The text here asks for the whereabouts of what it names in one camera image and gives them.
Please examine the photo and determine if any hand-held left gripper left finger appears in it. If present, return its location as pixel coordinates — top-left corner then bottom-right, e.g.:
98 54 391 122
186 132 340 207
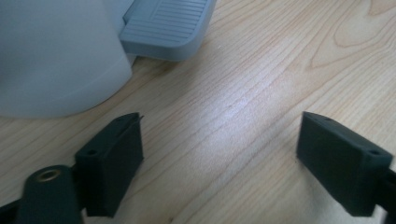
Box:
74 112 145 218

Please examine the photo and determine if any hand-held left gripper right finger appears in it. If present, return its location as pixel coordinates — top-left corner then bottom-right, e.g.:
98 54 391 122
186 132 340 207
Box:
295 111 394 217

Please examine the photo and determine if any grey white pedal trash bin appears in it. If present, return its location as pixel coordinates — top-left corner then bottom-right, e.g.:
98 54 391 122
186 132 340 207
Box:
0 0 219 119

